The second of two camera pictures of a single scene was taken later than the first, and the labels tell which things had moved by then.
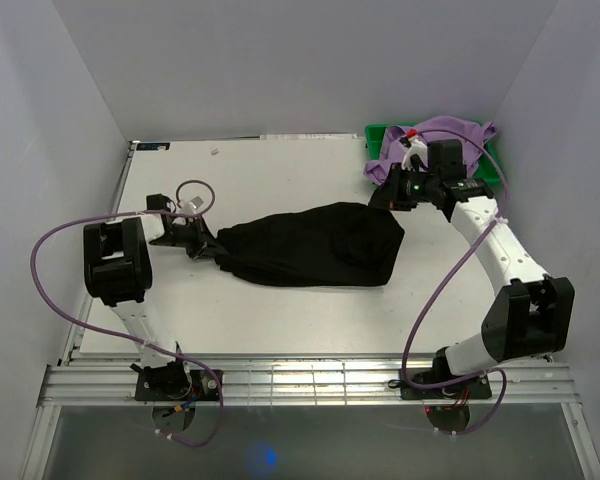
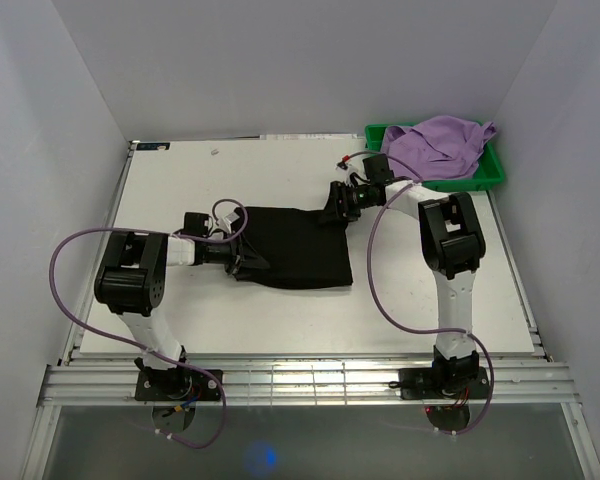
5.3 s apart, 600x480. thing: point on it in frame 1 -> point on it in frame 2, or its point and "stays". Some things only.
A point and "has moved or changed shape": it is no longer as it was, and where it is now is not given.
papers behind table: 309,137 stays
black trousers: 338,244 has moved or changed shape
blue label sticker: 153,146 stays
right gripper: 389,197 -> 339,192
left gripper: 203,244 -> 243,257
